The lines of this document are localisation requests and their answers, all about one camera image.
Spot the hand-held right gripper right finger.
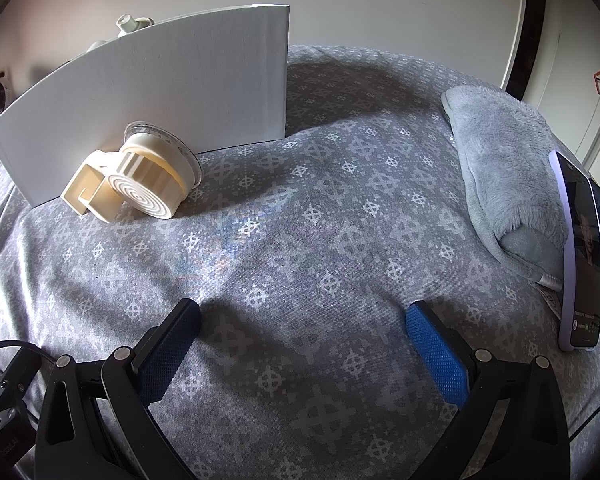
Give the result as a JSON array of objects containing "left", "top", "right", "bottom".
[{"left": 405, "top": 301, "right": 573, "bottom": 480}]

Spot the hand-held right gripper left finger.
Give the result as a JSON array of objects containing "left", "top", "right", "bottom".
[{"left": 34, "top": 298, "right": 202, "bottom": 480}]

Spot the phone in lilac case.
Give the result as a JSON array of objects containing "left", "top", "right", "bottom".
[{"left": 549, "top": 150, "right": 600, "bottom": 352}]

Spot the grey patterned bed sheet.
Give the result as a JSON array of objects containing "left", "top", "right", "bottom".
[{"left": 0, "top": 44, "right": 600, "bottom": 480}]

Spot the cream plastic suction holder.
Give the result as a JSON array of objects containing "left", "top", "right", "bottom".
[{"left": 60, "top": 121, "right": 202, "bottom": 223}]

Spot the grey plush slipper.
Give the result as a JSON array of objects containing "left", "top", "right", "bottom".
[{"left": 440, "top": 85, "right": 583, "bottom": 288}]

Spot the white cardboard box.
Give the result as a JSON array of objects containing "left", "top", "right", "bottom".
[{"left": 0, "top": 4, "right": 291, "bottom": 208}]

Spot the white plastic knob gadget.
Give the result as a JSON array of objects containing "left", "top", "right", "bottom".
[{"left": 87, "top": 12, "right": 156, "bottom": 53}]

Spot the white door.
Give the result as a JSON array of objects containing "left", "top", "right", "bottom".
[{"left": 500, "top": 0, "right": 600, "bottom": 176}]

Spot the thin black cable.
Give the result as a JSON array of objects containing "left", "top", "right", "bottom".
[{"left": 569, "top": 407, "right": 600, "bottom": 443}]

